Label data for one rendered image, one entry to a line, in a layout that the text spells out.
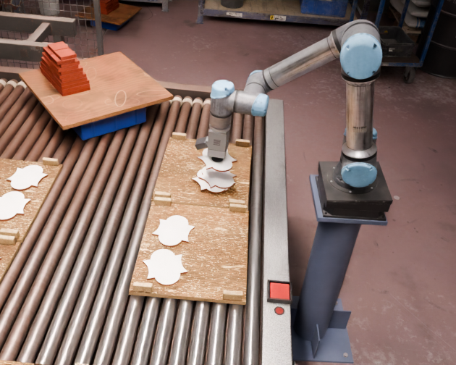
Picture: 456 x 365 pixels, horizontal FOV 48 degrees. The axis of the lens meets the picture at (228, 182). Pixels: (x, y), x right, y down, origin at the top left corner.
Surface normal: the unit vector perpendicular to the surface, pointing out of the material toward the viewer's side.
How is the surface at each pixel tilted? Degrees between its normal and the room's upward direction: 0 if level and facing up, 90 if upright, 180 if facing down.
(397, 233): 0
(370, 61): 83
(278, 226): 0
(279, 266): 0
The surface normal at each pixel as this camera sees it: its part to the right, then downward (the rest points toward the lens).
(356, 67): -0.21, 0.51
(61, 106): 0.07, -0.78
